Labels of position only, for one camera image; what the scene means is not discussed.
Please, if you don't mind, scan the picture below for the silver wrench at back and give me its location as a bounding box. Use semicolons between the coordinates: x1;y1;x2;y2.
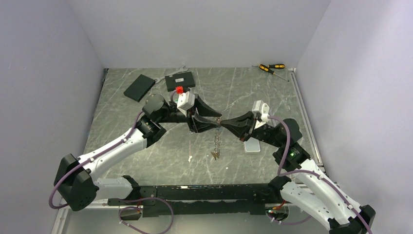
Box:
154;65;188;84

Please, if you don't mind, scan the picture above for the white smartphone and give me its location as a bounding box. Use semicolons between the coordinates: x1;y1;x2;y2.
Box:
244;138;261;153

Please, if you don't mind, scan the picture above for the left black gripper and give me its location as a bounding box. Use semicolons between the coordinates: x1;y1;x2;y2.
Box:
157;94;222;133

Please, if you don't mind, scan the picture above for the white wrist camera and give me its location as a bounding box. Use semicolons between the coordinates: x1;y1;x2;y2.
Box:
176;86;196;112
252;100;270;123

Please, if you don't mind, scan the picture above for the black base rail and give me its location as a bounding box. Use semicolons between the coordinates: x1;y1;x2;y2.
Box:
108;183;283;217

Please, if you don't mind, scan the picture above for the yellow black screwdriver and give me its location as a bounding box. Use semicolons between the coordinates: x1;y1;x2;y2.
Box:
260;68;288;82
253;64;285;70

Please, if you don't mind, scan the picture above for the black flat box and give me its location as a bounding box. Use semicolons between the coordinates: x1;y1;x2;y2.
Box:
123;74;156;102

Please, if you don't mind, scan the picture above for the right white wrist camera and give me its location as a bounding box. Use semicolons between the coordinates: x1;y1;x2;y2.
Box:
252;100;270;123

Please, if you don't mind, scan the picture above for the yellow black screwdriver rear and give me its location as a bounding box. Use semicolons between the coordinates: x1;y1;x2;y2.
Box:
253;64;285;70

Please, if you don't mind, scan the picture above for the yellow black screwdriver front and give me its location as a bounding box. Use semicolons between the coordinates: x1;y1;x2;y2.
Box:
260;68;288;82

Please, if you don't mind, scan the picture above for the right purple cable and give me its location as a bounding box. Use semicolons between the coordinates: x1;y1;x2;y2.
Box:
265;116;373;234

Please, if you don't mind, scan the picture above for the purple cable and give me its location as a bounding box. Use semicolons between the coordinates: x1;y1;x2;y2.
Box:
48;89;181;234
265;116;373;234

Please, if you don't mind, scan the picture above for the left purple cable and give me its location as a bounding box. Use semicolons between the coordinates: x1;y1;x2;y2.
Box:
48;89;181;234

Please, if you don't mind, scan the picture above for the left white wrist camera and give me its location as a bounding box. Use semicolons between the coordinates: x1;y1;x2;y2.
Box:
176;86;196;112

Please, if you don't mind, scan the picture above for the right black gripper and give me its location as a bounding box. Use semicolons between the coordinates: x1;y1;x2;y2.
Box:
220;111;283;148

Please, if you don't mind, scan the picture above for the black box with label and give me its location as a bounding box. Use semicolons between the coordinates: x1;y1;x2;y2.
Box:
165;72;196;92

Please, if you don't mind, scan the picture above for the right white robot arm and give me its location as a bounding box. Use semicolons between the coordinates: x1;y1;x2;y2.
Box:
220;112;375;234

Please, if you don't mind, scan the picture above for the large metal keyring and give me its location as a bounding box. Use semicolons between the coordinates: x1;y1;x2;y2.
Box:
211;125;222;160

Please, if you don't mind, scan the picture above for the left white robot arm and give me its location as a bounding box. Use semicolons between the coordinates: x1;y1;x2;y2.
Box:
49;91;221;211

